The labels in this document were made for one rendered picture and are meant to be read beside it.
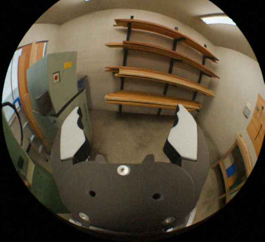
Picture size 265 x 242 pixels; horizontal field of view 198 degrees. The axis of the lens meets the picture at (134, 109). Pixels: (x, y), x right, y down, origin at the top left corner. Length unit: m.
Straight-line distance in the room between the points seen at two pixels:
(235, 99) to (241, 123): 0.57
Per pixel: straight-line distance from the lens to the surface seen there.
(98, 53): 2.00
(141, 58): 1.90
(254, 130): 2.43
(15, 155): 0.86
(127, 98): 1.56
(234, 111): 2.51
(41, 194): 1.00
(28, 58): 2.28
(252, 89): 2.51
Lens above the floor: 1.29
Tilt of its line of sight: 32 degrees down
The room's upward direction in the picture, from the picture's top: 9 degrees clockwise
